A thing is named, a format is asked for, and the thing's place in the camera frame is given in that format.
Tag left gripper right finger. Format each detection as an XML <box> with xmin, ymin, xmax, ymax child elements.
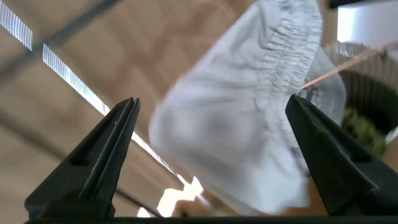
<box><xmin>285</xmin><ymin>94</ymin><xmax>398</xmax><ymax>217</ymax></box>

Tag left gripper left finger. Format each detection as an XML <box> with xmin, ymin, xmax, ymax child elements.
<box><xmin>24</xmin><ymin>97</ymin><xmax>141</xmax><ymax>218</ymax></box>

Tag pink clothes hanger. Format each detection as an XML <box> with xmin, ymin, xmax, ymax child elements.
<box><xmin>300</xmin><ymin>39</ymin><xmax>398</xmax><ymax>90</ymax></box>

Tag pale grey shorts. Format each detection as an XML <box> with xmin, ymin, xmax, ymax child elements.
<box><xmin>148</xmin><ymin>0</ymin><xmax>346</xmax><ymax>215</ymax></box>

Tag white laundry basket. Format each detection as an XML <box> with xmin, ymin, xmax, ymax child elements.
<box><xmin>323</xmin><ymin>40</ymin><xmax>398</xmax><ymax>138</ymax></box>

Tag black clothes rack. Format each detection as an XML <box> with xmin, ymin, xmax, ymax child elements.
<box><xmin>0</xmin><ymin>0</ymin><xmax>164</xmax><ymax>218</ymax></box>

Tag beige curtain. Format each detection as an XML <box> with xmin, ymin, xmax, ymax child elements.
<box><xmin>0</xmin><ymin>0</ymin><xmax>338</xmax><ymax>218</ymax></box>

